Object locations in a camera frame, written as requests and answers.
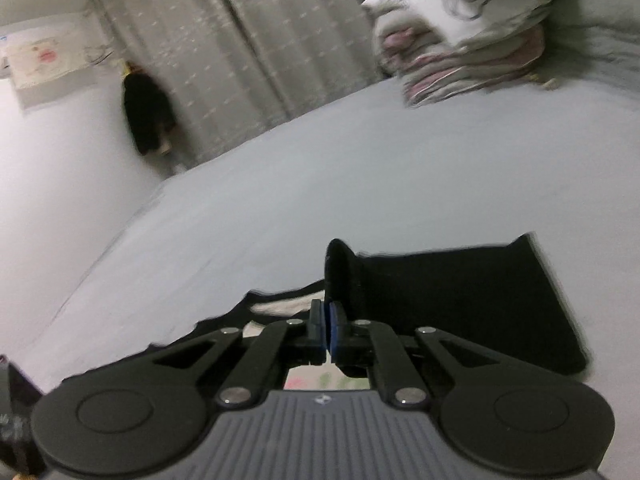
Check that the grey quilted bedspread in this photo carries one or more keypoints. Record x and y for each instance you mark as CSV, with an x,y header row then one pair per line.
x,y
610,25

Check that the grey bed blanket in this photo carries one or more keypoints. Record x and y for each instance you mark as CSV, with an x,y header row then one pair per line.
x,y
300,185

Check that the black hanging garment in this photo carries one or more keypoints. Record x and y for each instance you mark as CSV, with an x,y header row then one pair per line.
x,y
147,110

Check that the cream shirt with black sleeves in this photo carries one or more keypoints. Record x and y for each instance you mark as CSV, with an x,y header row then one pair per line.
x,y
450,300

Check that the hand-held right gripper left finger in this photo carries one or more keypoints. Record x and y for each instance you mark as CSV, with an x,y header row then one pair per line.
x,y
316,330

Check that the folded floral quilt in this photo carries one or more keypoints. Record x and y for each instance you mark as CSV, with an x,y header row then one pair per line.
x,y
450,60

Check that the grey star-patterned curtain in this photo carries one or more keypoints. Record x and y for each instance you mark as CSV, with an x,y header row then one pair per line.
x,y
250,35

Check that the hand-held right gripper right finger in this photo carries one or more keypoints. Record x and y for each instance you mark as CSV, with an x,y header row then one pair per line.
x,y
334,330

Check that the wall poster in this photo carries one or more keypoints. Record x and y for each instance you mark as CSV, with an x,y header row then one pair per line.
x,y
45,55

